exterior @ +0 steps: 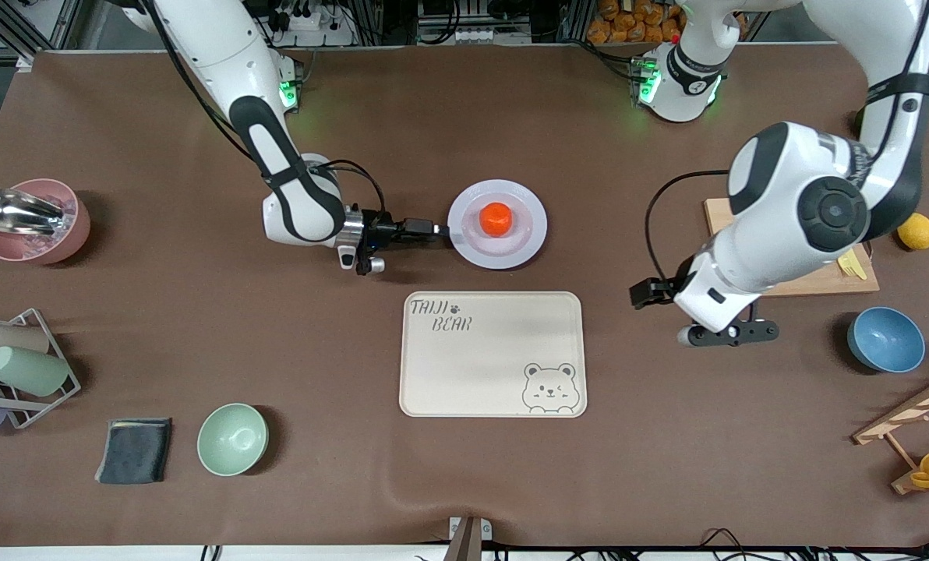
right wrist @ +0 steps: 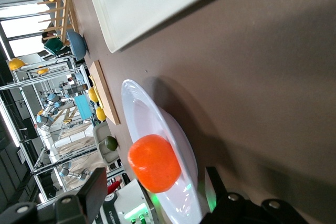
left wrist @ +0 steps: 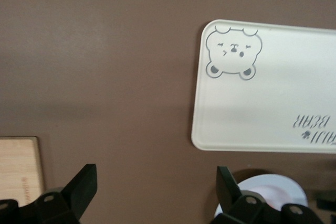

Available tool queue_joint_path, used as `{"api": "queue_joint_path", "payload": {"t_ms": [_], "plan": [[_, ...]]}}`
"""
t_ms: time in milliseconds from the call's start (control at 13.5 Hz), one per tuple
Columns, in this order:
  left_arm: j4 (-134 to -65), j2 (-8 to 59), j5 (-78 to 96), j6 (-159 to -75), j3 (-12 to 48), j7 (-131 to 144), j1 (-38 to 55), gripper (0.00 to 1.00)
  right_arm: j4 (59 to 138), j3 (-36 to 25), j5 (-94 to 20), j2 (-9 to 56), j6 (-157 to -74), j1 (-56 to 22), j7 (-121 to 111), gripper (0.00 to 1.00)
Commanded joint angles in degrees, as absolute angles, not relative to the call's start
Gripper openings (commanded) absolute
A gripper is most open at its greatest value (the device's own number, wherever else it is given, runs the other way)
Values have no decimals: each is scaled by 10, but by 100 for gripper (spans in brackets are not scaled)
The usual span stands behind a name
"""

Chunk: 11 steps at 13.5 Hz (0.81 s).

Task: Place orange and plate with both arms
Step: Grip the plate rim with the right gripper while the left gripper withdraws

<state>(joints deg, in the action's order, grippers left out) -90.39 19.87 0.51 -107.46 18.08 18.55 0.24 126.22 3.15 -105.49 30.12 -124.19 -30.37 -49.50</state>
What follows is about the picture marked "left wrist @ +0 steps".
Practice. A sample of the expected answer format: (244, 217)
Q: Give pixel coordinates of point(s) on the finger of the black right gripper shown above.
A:
(326, 200)

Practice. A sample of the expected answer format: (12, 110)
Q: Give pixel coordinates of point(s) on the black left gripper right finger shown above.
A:
(228, 190)

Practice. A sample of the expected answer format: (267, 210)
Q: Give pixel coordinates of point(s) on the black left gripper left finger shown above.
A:
(78, 190)

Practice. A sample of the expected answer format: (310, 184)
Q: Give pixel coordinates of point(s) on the white round plate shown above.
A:
(283, 190)

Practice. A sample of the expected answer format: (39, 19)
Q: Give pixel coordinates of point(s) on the wooden cutting board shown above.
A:
(18, 166)

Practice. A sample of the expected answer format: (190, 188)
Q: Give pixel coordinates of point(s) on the cream bear print tray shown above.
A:
(262, 98)

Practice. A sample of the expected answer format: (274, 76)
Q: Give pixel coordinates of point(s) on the brown table cover mat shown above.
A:
(105, 77)

